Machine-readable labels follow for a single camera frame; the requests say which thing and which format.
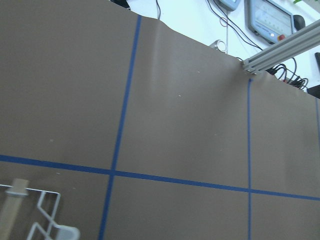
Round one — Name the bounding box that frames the black computer mouse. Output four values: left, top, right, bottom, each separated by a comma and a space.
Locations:
293, 14, 306, 31

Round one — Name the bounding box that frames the aluminium extrusion frame post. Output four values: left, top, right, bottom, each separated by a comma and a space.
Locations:
242, 20, 320, 75

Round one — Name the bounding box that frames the grey teach pendant tablet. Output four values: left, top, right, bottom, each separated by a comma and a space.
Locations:
245, 0, 294, 45

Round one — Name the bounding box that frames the white wire cup holder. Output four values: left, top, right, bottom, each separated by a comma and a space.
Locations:
0, 178, 81, 240

